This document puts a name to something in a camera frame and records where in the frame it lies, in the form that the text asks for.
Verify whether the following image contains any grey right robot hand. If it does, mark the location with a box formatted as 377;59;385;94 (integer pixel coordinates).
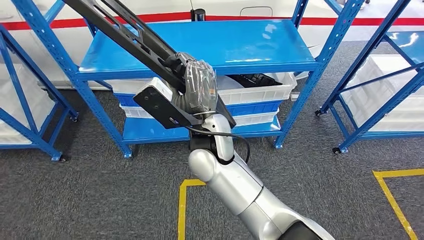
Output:
164;51;220;117

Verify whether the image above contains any long black plastic part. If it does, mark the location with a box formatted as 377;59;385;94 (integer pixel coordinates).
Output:
62;0;237;130

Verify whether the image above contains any black plastic part in crate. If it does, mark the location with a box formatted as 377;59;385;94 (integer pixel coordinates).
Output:
226;73;284;89

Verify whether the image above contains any blue metal shelf rack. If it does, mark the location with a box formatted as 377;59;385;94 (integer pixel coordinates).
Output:
0;23;80;163
314;0;424;155
9;0;365;159

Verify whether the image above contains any yellow floor tape square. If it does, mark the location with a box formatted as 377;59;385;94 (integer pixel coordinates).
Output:
372;168;424;240
177;178;208;240

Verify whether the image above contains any white plastic crate stack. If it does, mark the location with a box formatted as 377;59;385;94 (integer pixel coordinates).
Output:
0;62;57;145
339;54;424;133

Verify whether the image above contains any red barrier belt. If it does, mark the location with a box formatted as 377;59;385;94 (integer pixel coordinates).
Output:
205;15;424;27

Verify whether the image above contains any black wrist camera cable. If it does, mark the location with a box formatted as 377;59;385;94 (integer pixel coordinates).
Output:
185;125;251;165

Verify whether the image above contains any black barrier post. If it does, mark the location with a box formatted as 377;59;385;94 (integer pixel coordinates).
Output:
190;8;207;22

